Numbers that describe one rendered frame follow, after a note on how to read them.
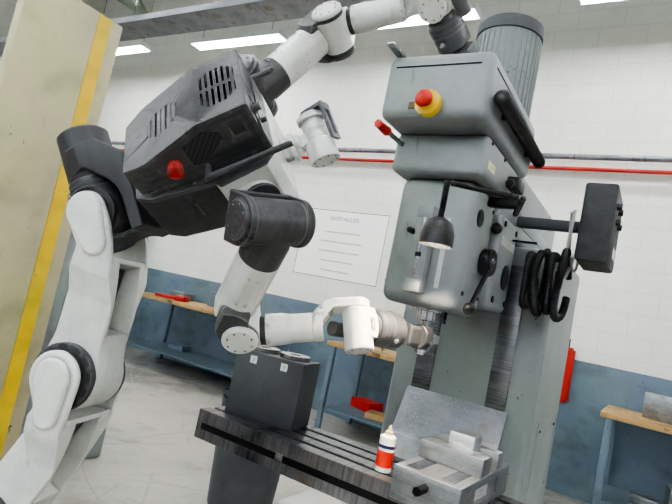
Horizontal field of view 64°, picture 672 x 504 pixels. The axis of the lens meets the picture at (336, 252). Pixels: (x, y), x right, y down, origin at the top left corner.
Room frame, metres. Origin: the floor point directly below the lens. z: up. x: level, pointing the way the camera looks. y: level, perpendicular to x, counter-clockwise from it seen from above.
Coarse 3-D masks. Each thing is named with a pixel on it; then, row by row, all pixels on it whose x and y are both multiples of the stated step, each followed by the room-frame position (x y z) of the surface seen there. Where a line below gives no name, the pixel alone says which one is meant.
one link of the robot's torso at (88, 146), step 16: (80, 128) 1.18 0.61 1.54; (96, 128) 1.20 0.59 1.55; (64, 144) 1.18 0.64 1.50; (80, 144) 1.16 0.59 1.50; (96, 144) 1.15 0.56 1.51; (64, 160) 1.18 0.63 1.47; (80, 160) 1.16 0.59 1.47; (96, 160) 1.15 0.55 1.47; (112, 160) 1.14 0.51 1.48; (80, 176) 1.16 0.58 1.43; (96, 176) 1.16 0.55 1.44; (112, 176) 1.14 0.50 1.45; (128, 192) 1.13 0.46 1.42; (128, 208) 1.13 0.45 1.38; (144, 208) 1.14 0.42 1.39; (144, 224) 1.13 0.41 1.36; (128, 240) 1.19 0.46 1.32
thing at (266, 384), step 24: (240, 360) 1.59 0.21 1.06; (264, 360) 1.56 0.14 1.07; (288, 360) 1.54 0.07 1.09; (240, 384) 1.59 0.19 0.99; (264, 384) 1.56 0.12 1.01; (288, 384) 1.53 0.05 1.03; (312, 384) 1.60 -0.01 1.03; (240, 408) 1.58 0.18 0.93; (264, 408) 1.55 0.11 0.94; (288, 408) 1.53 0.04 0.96
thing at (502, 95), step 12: (504, 96) 1.12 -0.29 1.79; (504, 108) 1.15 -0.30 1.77; (516, 108) 1.18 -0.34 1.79; (504, 120) 1.22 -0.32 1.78; (516, 120) 1.21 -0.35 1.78; (516, 132) 1.27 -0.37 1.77; (528, 132) 1.29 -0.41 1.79; (528, 144) 1.34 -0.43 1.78; (528, 156) 1.43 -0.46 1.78; (540, 156) 1.44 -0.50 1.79
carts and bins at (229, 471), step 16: (224, 400) 3.17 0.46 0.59; (224, 464) 3.11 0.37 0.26; (240, 464) 3.07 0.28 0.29; (256, 464) 3.08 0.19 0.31; (224, 480) 3.10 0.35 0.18; (240, 480) 3.08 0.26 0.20; (256, 480) 3.10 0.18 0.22; (272, 480) 3.17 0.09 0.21; (208, 496) 3.20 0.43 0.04; (224, 496) 3.10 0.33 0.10; (240, 496) 3.08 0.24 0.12; (256, 496) 3.11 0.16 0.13; (272, 496) 3.21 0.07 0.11
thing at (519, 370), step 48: (528, 288) 1.60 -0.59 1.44; (576, 288) 1.93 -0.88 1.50; (480, 336) 1.66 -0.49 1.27; (528, 336) 1.59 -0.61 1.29; (432, 384) 1.72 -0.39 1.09; (480, 384) 1.65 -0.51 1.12; (528, 384) 1.57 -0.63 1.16; (384, 432) 1.79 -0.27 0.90; (528, 432) 1.57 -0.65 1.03; (528, 480) 1.64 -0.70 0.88
